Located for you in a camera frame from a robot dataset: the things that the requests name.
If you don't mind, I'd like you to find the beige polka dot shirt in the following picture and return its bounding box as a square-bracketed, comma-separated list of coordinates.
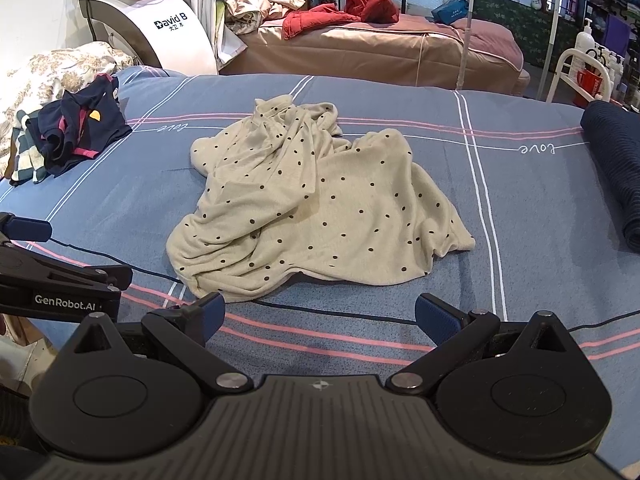
[166, 96, 475, 301]

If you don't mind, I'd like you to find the navy pink clothes pile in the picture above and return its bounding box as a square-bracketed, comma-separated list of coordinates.
[8, 74, 132, 186]

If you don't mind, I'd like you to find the floral beige quilt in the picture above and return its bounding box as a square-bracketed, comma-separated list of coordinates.
[1, 41, 134, 177]

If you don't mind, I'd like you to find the white David B machine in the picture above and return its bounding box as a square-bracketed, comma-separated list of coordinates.
[78, 0, 218, 75]

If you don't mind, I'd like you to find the dark navy folded towel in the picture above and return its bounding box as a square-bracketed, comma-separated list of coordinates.
[580, 100, 640, 252]

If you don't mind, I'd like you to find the white metal trolley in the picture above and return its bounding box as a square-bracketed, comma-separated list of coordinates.
[546, 48, 613, 103]

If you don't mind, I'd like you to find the brown covered massage bed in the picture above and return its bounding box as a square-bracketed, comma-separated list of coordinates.
[222, 14, 530, 96]

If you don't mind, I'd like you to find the white lotion pump bottle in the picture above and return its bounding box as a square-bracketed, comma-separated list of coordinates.
[572, 18, 594, 72]

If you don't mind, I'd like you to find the beige crumpled blanket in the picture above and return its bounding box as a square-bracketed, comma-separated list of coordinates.
[224, 0, 306, 35]

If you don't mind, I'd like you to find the blue bag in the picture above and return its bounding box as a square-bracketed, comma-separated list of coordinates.
[432, 0, 469, 25]

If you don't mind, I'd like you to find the red jacket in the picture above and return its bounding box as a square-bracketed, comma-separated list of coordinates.
[281, 0, 400, 40]

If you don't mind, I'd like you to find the black cable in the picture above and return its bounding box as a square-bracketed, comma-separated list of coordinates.
[49, 237, 640, 332]

